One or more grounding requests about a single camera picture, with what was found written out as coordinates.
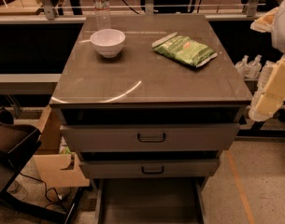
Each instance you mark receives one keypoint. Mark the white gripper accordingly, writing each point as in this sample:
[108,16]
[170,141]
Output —
[282,28]

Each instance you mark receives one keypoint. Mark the green jalapeno chip bag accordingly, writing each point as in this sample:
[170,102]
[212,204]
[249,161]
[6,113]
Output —
[184,50]

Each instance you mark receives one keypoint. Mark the upper grey drawer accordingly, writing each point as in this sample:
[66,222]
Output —
[139,138]

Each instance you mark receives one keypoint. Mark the grey drawer cabinet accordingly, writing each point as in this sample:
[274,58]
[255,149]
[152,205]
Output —
[142,87]

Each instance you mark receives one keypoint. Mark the middle grey drawer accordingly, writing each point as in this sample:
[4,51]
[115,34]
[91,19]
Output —
[149,169]

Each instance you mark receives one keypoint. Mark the open bottom grey drawer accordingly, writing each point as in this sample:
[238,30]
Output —
[150,201]

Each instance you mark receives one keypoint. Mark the clear pump bottle right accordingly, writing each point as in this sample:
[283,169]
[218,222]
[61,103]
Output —
[254,68]

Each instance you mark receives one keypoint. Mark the clear pump bottle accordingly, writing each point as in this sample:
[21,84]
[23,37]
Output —
[242,66]
[254,68]

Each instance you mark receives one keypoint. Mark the clear pump bottle left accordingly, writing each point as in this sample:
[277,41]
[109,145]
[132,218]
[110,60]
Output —
[242,66]

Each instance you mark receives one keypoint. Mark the white ceramic bowl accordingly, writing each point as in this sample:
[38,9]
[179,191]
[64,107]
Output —
[108,42]

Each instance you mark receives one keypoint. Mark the clear plastic water bottle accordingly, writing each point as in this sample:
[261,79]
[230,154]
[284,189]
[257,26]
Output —
[102,14]

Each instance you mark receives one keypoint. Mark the brown cardboard box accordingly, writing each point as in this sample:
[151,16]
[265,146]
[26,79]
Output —
[57,167]

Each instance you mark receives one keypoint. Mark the metal railing shelf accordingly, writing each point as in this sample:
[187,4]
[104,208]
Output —
[76,10]

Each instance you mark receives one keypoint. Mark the black side cart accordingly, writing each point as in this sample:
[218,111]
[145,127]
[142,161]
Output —
[18,144]

